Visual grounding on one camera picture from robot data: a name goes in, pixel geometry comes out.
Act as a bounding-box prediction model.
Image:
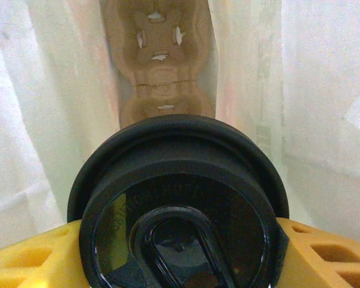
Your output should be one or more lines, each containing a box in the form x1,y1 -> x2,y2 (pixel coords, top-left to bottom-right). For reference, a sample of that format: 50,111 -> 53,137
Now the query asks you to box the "brown pulp cup carrier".
100,0 -> 218,127

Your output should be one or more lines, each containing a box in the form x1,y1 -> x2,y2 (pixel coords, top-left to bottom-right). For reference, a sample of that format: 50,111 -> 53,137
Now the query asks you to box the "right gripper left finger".
0,220 -> 88,288

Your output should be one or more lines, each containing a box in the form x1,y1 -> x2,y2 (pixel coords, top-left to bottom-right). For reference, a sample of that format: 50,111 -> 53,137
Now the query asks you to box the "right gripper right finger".
276,217 -> 360,288

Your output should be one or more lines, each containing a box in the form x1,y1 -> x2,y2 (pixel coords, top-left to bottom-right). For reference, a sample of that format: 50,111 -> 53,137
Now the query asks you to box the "white paper takeout bag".
0,0 -> 360,288

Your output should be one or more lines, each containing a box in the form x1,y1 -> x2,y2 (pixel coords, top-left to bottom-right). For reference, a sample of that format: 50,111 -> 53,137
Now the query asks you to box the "black plastic cup lid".
67,115 -> 290,288

